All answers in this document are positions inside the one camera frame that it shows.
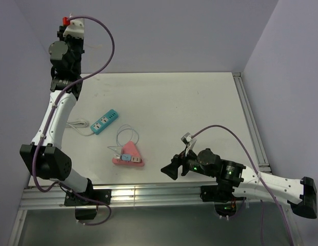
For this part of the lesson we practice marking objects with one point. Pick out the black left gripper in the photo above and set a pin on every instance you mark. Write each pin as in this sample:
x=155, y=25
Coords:
x=68, y=38

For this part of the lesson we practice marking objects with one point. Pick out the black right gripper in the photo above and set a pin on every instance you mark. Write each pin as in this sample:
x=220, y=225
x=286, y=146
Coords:
x=171, y=169

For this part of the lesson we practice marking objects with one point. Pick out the brown charger plug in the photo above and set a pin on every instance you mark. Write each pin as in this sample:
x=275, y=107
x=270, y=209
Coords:
x=136, y=159

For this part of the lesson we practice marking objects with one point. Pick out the pink triangular power strip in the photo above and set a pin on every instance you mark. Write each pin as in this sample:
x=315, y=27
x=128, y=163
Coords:
x=128, y=148

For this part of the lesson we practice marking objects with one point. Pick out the blue charger plug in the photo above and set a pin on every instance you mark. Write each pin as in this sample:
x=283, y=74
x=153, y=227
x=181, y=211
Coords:
x=126, y=157

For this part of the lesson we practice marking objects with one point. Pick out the white charger plug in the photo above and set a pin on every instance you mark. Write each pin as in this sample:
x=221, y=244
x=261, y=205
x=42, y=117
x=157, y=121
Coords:
x=117, y=155

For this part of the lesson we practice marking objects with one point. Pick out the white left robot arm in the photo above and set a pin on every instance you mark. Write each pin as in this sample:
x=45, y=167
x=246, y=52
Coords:
x=43, y=157

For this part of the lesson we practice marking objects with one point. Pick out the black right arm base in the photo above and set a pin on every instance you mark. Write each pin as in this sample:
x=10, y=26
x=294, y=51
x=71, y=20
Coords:
x=225, y=203

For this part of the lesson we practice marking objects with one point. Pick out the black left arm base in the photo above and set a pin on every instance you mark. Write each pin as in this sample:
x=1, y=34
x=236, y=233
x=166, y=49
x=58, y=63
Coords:
x=87, y=204

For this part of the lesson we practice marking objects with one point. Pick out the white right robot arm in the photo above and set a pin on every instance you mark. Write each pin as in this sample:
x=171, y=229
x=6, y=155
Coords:
x=235, y=181

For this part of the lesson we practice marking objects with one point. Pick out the teal power strip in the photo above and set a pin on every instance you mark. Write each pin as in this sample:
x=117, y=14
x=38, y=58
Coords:
x=103, y=122

